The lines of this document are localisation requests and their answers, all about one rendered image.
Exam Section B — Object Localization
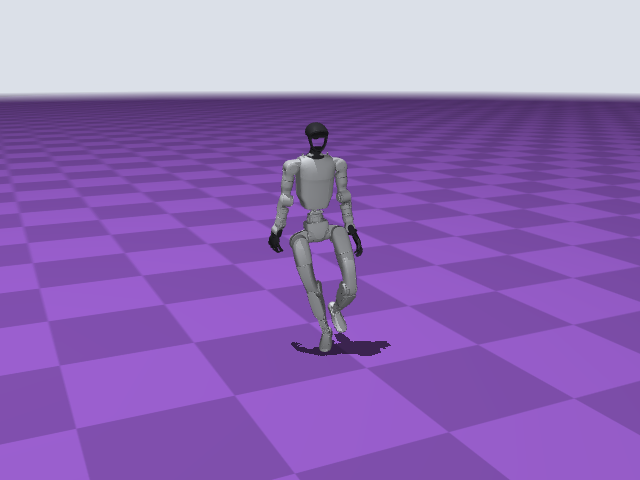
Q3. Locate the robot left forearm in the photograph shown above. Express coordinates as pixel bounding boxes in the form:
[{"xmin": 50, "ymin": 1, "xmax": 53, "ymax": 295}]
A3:
[{"xmin": 340, "ymin": 193, "xmax": 355, "ymax": 233}]

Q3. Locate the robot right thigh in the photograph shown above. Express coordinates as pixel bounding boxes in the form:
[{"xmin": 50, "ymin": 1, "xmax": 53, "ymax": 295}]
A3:
[{"xmin": 289, "ymin": 230, "xmax": 322, "ymax": 296}]

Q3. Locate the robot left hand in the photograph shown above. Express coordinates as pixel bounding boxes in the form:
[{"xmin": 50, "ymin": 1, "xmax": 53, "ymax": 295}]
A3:
[{"xmin": 348, "ymin": 225, "xmax": 363, "ymax": 257}]

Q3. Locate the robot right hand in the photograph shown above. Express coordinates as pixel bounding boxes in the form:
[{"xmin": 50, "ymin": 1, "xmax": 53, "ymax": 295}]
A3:
[{"xmin": 268, "ymin": 229, "xmax": 283, "ymax": 253}]

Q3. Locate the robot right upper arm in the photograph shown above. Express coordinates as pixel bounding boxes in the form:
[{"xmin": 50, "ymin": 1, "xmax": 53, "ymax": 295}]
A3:
[{"xmin": 281, "ymin": 159, "xmax": 301, "ymax": 207}]

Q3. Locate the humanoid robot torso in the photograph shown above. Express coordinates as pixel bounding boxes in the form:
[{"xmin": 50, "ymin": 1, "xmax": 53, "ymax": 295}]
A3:
[{"xmin": 295, "ymin": 152, "xmax": 336, "ymax": 243}]

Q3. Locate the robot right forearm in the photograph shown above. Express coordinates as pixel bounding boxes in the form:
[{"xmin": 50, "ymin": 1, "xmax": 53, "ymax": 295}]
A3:
[{"xmin": 271, "ymin": 195, "xmax": 289, "ymax": 235}]

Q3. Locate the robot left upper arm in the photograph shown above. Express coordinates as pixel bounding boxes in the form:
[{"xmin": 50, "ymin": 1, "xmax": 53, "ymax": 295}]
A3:
[{"xmin": 333, "ymin": 157, "xmax": 351, "ymax": 203}]

